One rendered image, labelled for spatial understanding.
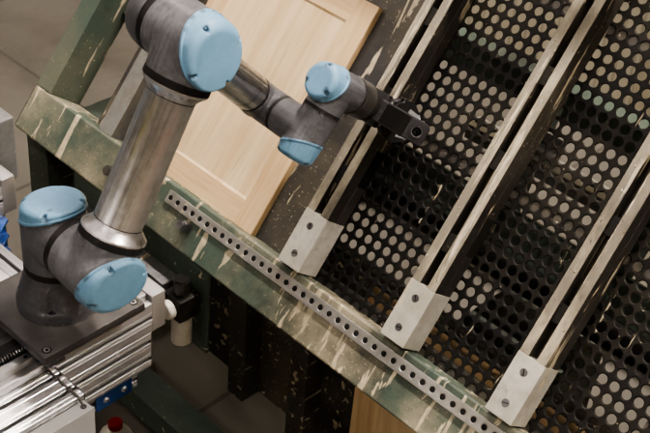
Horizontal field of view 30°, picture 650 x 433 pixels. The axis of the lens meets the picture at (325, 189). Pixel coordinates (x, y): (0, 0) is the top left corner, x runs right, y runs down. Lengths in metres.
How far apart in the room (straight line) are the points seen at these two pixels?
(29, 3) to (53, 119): 2.46
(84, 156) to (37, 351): 0.89
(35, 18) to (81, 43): 2.28
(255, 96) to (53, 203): 0.42
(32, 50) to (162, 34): 3.22
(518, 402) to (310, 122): 0.63
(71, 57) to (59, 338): 1.07
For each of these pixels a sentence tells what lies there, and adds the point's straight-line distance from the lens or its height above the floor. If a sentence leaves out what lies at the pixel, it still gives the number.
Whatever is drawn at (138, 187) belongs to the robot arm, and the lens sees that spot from 1.98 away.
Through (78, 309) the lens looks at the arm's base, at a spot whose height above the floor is 1.07.
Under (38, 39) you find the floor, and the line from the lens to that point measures 5.21.
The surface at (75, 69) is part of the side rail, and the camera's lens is 3.11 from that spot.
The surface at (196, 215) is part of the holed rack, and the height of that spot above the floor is 0.89.
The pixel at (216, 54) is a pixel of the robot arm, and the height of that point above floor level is 1.59.
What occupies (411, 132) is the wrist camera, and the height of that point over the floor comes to 1.27.
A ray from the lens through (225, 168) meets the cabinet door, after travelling 2.73.
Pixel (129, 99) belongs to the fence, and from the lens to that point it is 2.93.
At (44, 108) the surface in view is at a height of 0.88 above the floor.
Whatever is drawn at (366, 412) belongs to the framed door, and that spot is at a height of 0.45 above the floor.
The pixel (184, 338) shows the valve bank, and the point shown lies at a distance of 2.78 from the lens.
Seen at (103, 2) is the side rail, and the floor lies 1.11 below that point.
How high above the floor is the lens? 2.53
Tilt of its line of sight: 36 degrees down
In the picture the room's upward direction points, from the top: 5 degrees clockwise
